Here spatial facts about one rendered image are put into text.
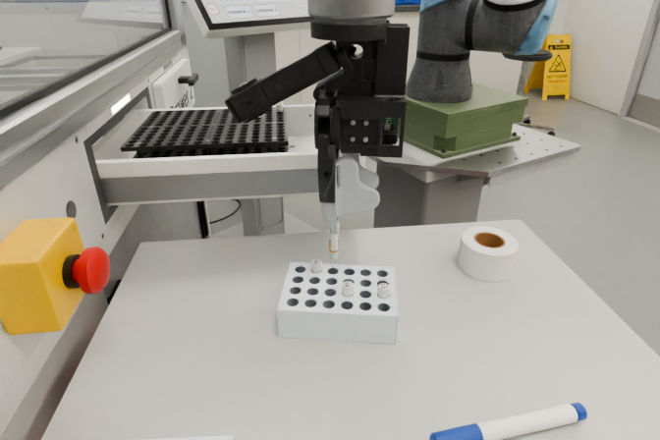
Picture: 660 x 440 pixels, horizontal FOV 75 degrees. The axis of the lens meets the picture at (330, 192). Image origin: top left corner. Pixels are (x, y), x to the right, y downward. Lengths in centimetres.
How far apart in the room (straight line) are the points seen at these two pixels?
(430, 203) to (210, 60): 160
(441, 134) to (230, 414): 69
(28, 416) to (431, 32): 89
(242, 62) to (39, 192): 123
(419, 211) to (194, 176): 59
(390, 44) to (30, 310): 36
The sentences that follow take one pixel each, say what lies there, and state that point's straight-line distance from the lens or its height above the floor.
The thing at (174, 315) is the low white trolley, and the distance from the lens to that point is 54.
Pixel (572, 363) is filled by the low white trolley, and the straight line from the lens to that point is 52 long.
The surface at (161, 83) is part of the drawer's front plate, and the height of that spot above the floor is 93.
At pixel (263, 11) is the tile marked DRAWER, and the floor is 100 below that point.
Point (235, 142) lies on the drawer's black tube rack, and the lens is 61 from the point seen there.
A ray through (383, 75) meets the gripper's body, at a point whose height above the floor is 103.
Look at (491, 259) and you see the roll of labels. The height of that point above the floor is 79.
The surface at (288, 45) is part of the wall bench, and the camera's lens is 366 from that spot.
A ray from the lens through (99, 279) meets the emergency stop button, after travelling 42.
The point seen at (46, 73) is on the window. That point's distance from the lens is 57.
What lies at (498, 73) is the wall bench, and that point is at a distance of 426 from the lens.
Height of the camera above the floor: 110
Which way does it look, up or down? 26 degrees down
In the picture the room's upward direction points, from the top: straight up
